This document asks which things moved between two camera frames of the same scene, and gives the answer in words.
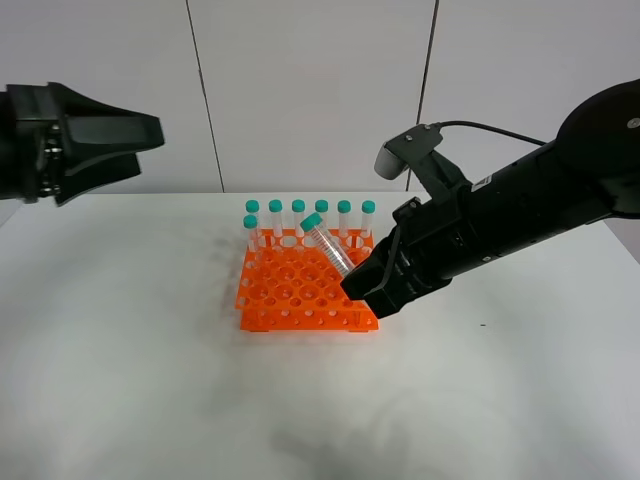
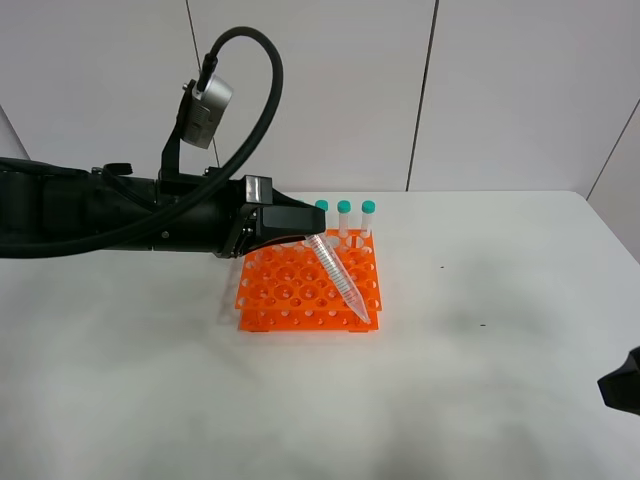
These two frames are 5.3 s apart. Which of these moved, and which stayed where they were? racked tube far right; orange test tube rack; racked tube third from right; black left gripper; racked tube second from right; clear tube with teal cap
Moved: black left gripper; clear tube with teal cap
Stayed: racked tube far right; racked tube third from right; orange test tube rack; racked tube second from right
